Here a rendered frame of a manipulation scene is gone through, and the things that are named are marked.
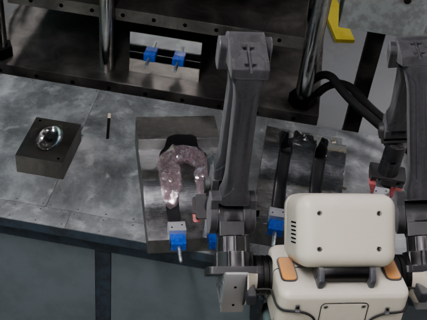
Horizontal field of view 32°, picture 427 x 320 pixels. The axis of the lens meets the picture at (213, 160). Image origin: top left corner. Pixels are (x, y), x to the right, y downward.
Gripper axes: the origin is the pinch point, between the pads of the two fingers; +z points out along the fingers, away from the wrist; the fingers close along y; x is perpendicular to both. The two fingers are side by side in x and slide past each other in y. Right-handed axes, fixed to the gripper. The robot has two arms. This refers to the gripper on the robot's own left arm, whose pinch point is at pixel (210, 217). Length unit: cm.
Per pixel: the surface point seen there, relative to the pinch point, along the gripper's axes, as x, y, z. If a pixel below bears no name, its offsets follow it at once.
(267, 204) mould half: -9.6, -19.7, 16.5
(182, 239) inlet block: 2.0, 6.4, 13.2
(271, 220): -3.1, -19.1, 11.7
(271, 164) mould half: -24.8, -23.4, 22.5
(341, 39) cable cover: -185, -119, 198
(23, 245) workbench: -6, 53, 43
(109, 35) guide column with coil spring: -87, 26, 48
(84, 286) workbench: 4, 34, 54
